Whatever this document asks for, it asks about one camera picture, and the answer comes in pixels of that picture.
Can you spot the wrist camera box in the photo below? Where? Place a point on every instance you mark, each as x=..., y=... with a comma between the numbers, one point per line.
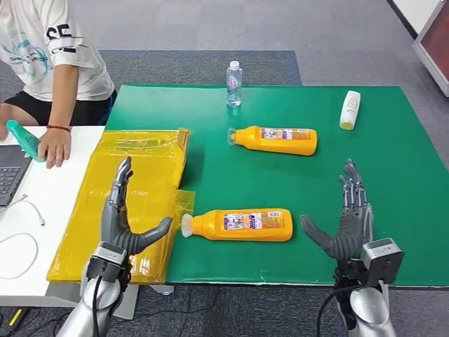
x=382, y=260
x=109, y=258

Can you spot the white lotion bottle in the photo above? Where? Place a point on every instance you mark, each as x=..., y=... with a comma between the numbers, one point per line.
x=350, y=109

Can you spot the black yellow floor device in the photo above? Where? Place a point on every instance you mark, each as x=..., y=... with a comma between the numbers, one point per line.
x=16, y=317

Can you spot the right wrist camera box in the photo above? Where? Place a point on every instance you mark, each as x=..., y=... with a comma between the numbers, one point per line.
x=382, y=260

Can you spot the person's hand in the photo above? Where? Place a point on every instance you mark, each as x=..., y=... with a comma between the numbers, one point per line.
x=54, y=146
x=2, y=132

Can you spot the grey table foot bracket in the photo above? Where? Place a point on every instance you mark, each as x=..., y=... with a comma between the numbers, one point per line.
x=163, y=290

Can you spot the green table mat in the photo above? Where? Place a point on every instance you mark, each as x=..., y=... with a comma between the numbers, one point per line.
x=385, y=186

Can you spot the clear water bottle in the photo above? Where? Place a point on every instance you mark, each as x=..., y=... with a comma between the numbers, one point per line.
x=234, y=88

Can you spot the orange detergent bottle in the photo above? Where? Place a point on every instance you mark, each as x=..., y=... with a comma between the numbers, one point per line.
x=210, y=225
x=252, y=142

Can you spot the dark grey floor rug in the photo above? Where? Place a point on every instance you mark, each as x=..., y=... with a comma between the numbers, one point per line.
x=196, y=67

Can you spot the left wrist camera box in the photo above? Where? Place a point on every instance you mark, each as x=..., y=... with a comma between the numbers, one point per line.
x=109, y=258

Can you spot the person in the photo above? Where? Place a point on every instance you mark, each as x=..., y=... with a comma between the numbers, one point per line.
x=35, y=46

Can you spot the teal plastic bottle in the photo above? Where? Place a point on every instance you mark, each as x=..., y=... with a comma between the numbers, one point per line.
x=24, y=139

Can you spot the person's left hand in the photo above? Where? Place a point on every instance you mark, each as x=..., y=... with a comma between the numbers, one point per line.
x=54, y=146

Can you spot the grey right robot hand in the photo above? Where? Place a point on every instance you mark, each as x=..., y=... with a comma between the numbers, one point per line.
x=352, y=228

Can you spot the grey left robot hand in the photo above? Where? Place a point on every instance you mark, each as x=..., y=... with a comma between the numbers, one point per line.
x=114, y=223

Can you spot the white cabinet with red panel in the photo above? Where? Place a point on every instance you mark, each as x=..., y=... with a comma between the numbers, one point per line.
x=435, y=51

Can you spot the person's right hand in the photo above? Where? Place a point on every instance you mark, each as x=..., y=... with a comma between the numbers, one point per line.
x=2, y=132

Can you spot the yellow plastic sheet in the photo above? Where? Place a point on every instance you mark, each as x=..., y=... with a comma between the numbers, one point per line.
x=147, y=176

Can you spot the grey laptop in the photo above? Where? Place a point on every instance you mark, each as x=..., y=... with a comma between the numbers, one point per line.
x=12, y=172

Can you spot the person's left forearm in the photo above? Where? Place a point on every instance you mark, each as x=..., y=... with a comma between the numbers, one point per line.
x=65, y=97

